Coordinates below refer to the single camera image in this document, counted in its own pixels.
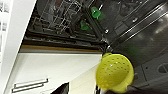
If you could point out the white drawer unit beside dishwasher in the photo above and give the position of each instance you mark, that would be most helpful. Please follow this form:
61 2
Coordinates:
50 66

